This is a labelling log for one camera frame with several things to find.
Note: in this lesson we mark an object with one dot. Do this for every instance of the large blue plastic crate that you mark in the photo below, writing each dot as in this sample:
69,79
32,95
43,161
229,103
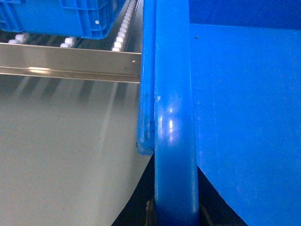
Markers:
220,92

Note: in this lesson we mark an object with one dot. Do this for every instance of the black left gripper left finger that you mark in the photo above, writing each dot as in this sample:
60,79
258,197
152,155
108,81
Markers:
140,209

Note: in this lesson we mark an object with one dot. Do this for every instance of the white roller track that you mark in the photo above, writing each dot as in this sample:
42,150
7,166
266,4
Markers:
120,41

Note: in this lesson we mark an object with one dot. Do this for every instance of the steel shelf front rail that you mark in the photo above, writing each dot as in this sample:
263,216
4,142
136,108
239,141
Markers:
70,63

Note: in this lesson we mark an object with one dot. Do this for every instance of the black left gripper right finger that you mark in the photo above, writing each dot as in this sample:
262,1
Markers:
213,210

